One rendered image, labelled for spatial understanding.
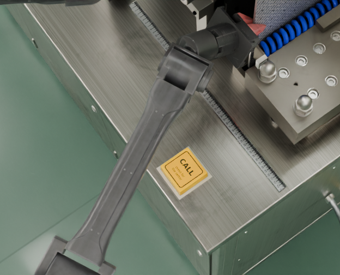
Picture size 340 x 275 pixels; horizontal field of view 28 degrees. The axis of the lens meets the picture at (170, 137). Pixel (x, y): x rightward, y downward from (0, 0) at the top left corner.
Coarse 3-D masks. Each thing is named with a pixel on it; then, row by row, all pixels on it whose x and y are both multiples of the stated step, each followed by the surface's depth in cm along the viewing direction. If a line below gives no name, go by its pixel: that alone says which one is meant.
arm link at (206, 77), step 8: (168, 48) 113; (176, 48) 114; (184, 48) 114; (192, 56) 114; (200, 56) 114; (160, 64) 111; (208, 64) 114; (208, 72) 112; (208, 80) 111; (200, 88) 111
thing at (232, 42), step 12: (216, 12) 123; (216, 24) 124; (228, 24) 121; (216, 36) 118; (228, 36) 119; (240, 36) 120; (228, 48) 119; (240, 48) 121; (252, 48) 119; (240, 60) 122
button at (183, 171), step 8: (184, 152) 137; (168, 160) 136; (176, 160) 136; (184, 160) 136; (192, 160) 136; (168, 168) 136; (176, 168) 136; (184, 168) 135; (192, 168) 135; (200, 168) 135; (168, 176) 135; (176, 176) 135; (184, 176) 135; (192, 176) 135; (200, 176) 135; (176, 184) 134; (184, 184) 134; (192, 184) 135; (184, 192) 136
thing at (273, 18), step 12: (264, 0) 119; (276, 0) 122; (288, 0) 125; (300, 0) 129; (312, 0) 133; (264, 12) 123; (276, 12) 126; (288, 12) 130; (300, 12) 134; (264, 24) 127; (276, 24) 131; (264, 36) 132
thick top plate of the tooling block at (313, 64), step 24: (336, 24) 133; (288, 48) 132; (312, 48) 132; (336, 48) 131; (288, 72) 130; (312, 72) 130; (336, 72) 129; (264, 96) 129; (288, 96) 128; (312, 96) 129; (336, 96) 128; (288, 120) 127; (312, 120) 126
